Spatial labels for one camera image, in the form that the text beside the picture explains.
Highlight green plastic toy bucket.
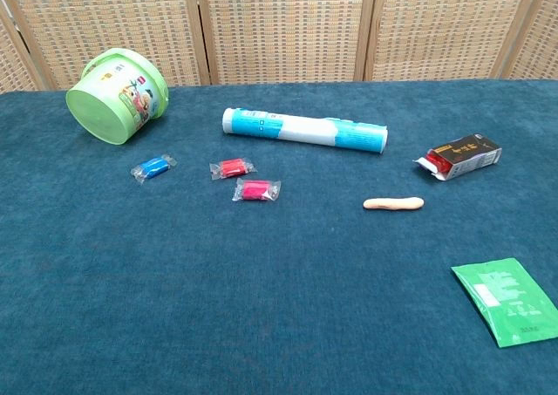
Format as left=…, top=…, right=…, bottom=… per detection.
left=65, top=47, right=170, bottom=146

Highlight black red carton box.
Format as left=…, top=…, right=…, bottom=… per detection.
left=412, top=133, right=503, bottom=181

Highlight white teal rolled bag tube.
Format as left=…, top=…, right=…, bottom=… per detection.
left=221, top=106, right=389, bottom=155

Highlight woven folding screen panel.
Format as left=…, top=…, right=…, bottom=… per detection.
left=0, top=0, right=44, bottom=93
left=0, top=0, right=214, bottom=92
left=364, top=0, right=546, bottom=82
left=500, top=0, right=558, bottom=81
left=194, top=0, right=378, bottom=86

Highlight red candy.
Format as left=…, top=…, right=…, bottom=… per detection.
left=231, top=177, right=282, bottom=203
left=208, top=157, right=257, bottom=181

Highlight blue candy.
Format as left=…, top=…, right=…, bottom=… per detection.
left=130, top=153, right=178, bottom=185

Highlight green foil sachet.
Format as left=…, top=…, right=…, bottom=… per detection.
left=451, top=257, right=558, bottom=349

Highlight teal table cloth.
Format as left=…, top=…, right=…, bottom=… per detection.
left=0, top=78, right=558, bottom=395

